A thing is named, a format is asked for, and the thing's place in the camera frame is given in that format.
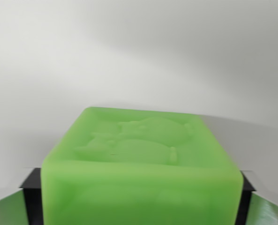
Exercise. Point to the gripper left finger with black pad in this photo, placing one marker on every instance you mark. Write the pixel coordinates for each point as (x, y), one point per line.
(24, 206)

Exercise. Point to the green embossed cube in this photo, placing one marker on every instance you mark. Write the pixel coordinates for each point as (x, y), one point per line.
(141, 182)

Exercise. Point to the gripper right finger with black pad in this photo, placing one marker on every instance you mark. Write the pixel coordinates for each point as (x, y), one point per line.
(258, 208)

